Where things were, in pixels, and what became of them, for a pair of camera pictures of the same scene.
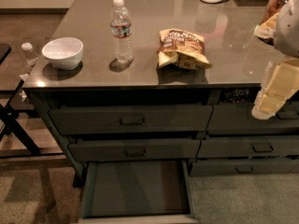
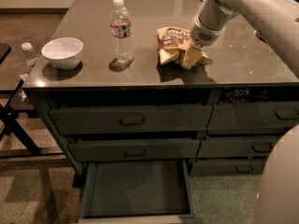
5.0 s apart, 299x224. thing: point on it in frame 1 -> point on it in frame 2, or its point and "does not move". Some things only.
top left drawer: x=130 y=119 does not move
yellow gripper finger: x=282 y=78 -> x=208 y=23
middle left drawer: x=98 y=149 does not move
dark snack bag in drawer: x=237 y=95 does not move
